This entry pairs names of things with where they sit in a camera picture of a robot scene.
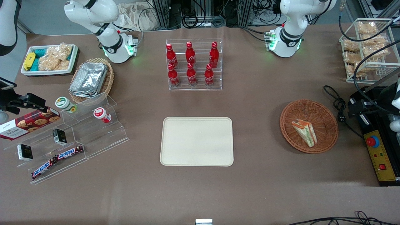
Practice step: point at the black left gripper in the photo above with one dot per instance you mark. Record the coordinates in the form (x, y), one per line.
(372, 103)

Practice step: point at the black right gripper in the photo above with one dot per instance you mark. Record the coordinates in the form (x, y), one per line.
(13, 102)

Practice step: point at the triangle sandwich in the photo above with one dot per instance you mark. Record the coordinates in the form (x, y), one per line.
(304, 132)

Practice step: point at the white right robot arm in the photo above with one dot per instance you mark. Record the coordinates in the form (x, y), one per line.
(106, 18)

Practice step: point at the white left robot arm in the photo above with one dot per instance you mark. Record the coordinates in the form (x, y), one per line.
(290, 18)

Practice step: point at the white rectangular plastic tray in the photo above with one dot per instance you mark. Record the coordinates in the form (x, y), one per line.
(47, 72)

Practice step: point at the round brown wicker basket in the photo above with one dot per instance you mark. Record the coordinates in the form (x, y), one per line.
(325, 122)

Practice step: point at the oval wicker basket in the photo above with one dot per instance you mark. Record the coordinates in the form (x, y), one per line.
(109, 78)

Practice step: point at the beige serving tray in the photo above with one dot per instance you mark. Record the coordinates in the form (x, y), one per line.
(197, 142)

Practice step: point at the red tartan cookie box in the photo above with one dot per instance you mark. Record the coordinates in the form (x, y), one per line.
(28, 125)

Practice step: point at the green-lid yogurt cup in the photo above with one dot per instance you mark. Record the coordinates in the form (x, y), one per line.
(63, 103)

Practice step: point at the grey metal bar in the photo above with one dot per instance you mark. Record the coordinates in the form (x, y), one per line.
(379, 83)

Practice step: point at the teal snack pack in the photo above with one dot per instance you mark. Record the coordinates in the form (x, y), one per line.
(40, 52)
(35, 65)

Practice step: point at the red emergency stop button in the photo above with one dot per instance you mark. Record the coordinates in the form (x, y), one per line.
(372, 142)

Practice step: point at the clear rice cracker bag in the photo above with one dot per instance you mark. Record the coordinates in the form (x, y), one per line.
(351, 57)
(51, 63)
(357, 69)
(61, 51)
(367, 28)
(376, 51)
(375, 40)
(350, 46)

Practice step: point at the yellow snack pack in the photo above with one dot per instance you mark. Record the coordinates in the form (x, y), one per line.
(29, 61)

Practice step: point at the small black box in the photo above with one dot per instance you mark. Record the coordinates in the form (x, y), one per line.
(59, 136)
(25, 152)

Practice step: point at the black and yellow control box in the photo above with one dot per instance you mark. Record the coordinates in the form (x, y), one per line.
(382, 153)

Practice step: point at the aluminium foil container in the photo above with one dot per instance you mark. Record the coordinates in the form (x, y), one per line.
(89, 79)

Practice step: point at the Snickers chocolate bar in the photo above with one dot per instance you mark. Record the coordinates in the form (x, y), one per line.
(43, 168)
(69, 152)

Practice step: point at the red-lid yogurt cup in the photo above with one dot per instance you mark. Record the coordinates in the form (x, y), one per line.
(100, 113)

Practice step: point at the clear acrylic step stand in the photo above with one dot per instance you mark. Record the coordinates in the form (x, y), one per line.
(93, 134)

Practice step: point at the beige cloth bag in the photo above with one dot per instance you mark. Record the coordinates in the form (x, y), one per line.
(134, 17)

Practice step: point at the red cola bottle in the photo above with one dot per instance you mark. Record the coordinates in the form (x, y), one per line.
(214, 56)
(209, 76)
(191, 76)
(171, 57)
(173, 77)
(190, 56)

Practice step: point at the clear acrylic bottle rack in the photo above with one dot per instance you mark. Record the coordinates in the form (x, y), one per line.
(200, 88)

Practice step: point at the red rocker switch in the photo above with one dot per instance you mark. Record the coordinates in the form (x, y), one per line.
(382, 167)

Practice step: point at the aluminium frame profile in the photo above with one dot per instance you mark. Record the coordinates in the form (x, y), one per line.
(162, 14)
(246, 12)

